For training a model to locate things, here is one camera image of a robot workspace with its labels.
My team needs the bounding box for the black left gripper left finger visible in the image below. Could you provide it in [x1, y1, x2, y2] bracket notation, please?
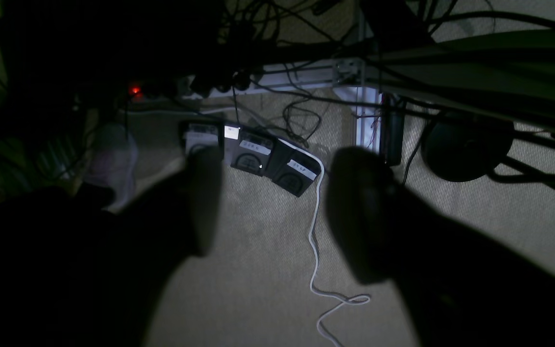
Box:
[114, 147, 224, 347]

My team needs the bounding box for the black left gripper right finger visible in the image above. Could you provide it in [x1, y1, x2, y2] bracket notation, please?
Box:
[326, 147, 555, 347]

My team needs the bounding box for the black foot pedal left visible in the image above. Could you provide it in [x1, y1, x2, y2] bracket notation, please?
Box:
[183, 123, 221, 156]

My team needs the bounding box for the black foot pedal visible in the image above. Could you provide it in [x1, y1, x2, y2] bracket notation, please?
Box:
[227, 128, 275, 176]
[183, 123, 221, 156]

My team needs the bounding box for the black round base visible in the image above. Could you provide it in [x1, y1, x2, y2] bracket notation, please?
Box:
[421, 112, 515, 183]

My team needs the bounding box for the black foot pedal middle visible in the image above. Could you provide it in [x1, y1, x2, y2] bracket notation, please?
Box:
[227, 128, 275, 176]

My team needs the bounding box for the power strip with red light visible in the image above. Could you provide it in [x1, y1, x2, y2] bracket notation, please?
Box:
[127, 81, 179, 103]

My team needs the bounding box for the white cable on floor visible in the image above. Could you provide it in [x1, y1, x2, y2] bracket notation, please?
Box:
[277, 137, 371, 347]

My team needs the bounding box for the aluminium frame leg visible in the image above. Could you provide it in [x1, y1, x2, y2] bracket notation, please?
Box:
[180, 58, 383, 152]

